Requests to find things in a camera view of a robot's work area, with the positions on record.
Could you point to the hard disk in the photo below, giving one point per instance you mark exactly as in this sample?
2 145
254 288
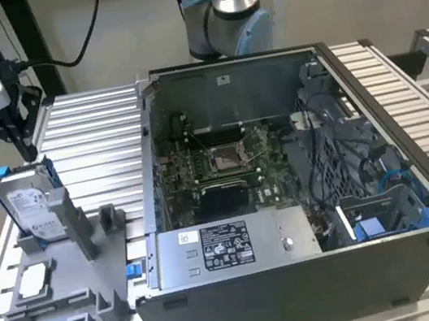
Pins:
27 200

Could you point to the blue carrier in disk bay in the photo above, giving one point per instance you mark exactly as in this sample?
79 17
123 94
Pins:
368 230

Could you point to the grey metal disk bay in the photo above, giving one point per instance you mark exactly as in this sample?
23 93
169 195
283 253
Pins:
394 200

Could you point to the silver CPU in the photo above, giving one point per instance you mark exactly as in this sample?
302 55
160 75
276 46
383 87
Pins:
32 281

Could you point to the grey parts rack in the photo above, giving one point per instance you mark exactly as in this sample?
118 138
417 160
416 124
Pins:
73 275

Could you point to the thin metal locking lever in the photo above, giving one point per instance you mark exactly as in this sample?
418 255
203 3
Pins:
200 141

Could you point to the white case sticker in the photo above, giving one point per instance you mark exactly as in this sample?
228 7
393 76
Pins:
223 80

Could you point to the blue case latch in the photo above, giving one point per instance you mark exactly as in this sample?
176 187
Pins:
133 271

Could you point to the CPU socket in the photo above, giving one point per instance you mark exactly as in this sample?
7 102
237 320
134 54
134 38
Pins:
225 160

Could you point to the RAM slot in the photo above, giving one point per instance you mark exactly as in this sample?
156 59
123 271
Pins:
225 177

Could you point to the silver power supply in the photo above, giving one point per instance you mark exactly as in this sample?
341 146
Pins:
174 266

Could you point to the black graphics card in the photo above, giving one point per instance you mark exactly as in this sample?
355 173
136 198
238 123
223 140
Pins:
225 200

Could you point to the green motherboard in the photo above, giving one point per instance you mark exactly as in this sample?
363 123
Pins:
280 182

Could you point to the black open PC case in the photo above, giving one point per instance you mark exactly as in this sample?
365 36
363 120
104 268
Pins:
264 308

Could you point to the perforated metal drive cage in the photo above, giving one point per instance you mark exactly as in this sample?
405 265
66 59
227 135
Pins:
338 160

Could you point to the black box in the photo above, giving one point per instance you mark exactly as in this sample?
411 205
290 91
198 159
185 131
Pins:
408 64

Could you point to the black upright post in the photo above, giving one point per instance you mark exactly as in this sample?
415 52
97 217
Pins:
33 34

